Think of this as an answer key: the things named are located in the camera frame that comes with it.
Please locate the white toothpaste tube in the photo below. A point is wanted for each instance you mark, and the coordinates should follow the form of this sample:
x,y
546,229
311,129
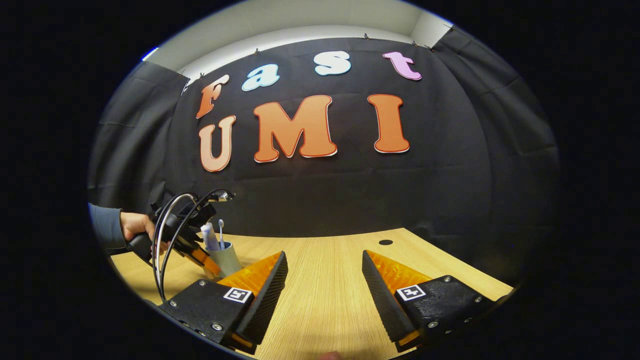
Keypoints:
x,y
210,237

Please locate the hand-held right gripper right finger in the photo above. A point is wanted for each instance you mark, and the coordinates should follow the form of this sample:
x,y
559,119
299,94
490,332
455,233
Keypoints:
x,y
385,297

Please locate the wooden desktop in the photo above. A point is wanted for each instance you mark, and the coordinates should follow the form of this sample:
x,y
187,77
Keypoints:
x,y
325,280

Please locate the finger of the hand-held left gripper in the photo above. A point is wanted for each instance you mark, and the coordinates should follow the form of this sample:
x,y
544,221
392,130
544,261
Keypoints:
x,y
207,264

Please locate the white toothbrush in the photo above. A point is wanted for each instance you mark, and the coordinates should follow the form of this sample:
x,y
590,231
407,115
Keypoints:
x,y
221,227

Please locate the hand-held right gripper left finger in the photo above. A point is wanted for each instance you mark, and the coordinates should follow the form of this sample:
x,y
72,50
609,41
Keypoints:
x,y
265,295

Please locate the black backdrop cloth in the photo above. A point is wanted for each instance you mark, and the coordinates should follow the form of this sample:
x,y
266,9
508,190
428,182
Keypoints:
x,y
350,200

